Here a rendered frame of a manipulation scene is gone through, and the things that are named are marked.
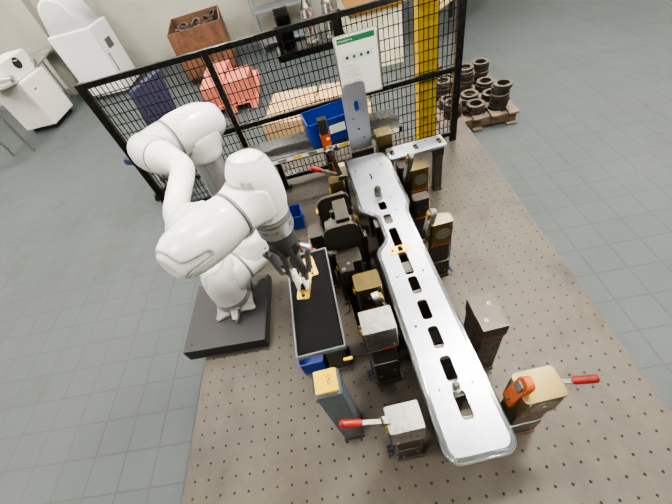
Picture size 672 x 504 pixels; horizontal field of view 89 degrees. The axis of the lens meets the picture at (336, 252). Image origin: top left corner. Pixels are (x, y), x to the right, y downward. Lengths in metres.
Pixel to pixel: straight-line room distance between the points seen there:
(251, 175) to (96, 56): 6.95
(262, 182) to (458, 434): 0.79
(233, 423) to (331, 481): 0.43
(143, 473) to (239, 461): 1.13
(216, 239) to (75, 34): 7.00
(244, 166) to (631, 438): 1.36
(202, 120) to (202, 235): 0.64
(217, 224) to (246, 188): 0.09
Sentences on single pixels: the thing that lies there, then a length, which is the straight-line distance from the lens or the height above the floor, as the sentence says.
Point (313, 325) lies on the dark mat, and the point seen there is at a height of 1.16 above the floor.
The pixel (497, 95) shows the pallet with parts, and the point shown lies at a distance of 3.82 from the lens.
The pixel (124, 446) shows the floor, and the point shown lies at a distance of 2.65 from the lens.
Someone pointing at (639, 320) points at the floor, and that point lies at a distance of 2.61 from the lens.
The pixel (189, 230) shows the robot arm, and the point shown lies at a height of 1.63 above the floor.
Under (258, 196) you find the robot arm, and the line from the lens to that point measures 0.69.
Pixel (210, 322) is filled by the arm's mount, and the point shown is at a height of 0.76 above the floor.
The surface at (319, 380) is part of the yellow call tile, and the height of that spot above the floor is 1.16.
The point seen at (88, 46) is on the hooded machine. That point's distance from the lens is 7.56.
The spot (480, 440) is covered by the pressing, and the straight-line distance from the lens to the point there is 1.04.
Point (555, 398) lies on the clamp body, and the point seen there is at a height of 1.06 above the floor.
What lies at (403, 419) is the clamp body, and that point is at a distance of 0.98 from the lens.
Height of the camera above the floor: 2.01
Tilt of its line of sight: 48 degrees down
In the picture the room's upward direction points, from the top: 17 degrees counter-clockwise
